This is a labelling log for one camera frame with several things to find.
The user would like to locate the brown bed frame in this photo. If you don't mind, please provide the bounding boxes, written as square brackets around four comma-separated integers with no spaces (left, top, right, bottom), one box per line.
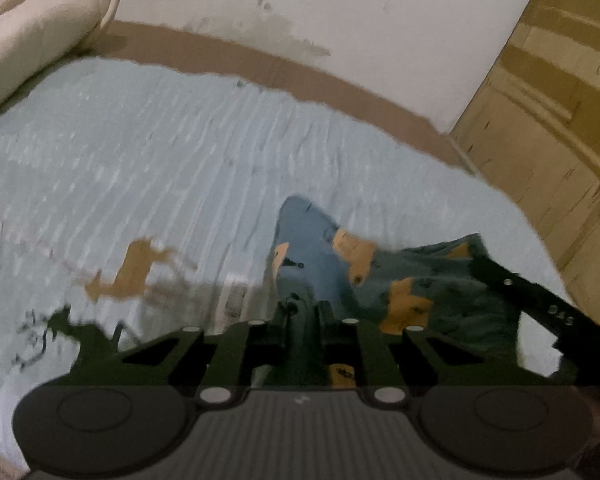
[72,20,483,177]

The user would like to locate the blue pants with orange patches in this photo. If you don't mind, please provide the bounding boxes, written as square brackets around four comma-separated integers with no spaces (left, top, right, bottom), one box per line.
[267,195,573,378]

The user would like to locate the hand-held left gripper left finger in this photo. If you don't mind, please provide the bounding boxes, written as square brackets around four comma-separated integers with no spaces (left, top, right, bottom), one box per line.
[75,302,293,407]

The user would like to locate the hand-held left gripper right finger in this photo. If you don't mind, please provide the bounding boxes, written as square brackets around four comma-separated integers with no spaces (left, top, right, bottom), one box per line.
[315,301,531,407]

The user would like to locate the light blue textured bed sheet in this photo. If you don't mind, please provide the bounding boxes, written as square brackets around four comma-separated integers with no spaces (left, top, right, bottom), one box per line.
[0,56,578,473]

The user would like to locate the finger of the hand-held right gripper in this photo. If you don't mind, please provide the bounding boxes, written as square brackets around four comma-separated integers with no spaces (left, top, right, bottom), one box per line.
[471,254,600,367]

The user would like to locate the wooden wardrobe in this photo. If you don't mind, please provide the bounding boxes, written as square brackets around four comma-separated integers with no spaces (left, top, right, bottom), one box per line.
[449,0,600,336]

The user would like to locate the cream rolled blanket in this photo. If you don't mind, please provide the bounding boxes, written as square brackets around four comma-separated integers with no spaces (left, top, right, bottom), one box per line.
[0,0,122,125]

